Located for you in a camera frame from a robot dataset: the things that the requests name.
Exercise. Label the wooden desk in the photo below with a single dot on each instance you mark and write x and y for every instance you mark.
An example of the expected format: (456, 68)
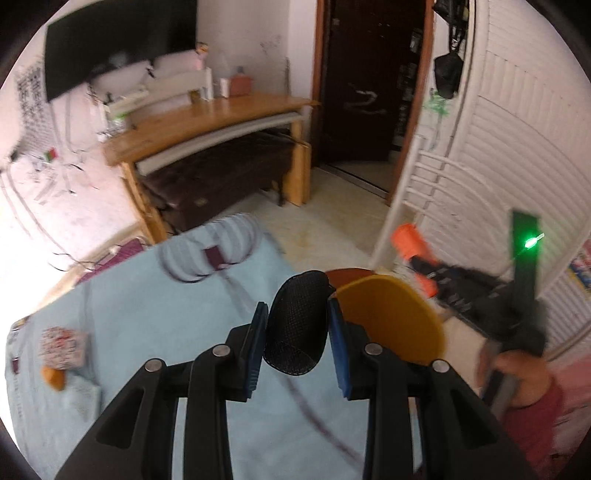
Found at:
(207, 115)

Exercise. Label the person's right hand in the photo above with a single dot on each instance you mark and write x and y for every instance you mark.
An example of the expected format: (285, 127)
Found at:
(531, 378)

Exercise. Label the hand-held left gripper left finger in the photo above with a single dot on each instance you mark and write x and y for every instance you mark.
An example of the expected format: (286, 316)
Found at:
(256, 341)

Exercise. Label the purple cloth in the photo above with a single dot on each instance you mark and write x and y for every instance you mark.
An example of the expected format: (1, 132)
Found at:
(120, 254)

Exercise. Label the pink cloth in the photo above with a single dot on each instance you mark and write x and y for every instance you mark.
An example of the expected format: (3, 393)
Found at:
(572, 383)

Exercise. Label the light blue printed blanket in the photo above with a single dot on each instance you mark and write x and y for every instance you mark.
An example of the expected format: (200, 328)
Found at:
(161, 300)

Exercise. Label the person's right forearm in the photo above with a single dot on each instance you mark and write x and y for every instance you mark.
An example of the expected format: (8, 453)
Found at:
(538, 438)

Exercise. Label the dark wooden door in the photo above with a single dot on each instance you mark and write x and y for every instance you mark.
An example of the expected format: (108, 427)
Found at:
(364, 69)

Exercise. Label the orange box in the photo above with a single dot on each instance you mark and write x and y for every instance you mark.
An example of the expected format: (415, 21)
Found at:
(406, 240)

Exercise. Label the printed packet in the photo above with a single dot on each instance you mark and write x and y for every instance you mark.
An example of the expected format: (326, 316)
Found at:
(62, 346)

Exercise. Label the yellow plastic bowl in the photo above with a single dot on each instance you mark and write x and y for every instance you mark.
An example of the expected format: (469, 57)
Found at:
(392, 314)

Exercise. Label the dark brown tufted bench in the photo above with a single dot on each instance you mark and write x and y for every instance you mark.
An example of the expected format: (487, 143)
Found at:
(217, 180)

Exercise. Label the black hanging bag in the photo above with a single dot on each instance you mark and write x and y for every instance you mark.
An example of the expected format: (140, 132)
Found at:
(447, 74)

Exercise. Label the white drying rack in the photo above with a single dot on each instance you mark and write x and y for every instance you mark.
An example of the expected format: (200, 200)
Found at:
(397, 207)

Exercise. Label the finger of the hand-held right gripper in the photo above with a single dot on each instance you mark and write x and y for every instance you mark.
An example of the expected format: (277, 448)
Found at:
(427, 270)

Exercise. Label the white louvered door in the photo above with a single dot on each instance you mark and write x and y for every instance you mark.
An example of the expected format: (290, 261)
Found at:
(508, 138)

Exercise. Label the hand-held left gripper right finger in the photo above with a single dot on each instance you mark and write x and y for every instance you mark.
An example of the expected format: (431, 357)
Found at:
(339, 350)

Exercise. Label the black mesh pouch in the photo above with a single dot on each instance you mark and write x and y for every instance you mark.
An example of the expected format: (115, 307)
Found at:
(295, 318)

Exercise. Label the small colour card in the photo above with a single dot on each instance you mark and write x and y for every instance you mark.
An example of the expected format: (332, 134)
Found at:
(50, 154)

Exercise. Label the white desk shelf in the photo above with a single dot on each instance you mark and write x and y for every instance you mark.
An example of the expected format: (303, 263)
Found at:
(175, 83)

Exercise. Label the small orange piece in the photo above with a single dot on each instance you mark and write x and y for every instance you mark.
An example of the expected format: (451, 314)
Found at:
(53, 378)

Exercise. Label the black wall television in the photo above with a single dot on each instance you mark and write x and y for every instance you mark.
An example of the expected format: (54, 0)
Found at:
(115, 37)

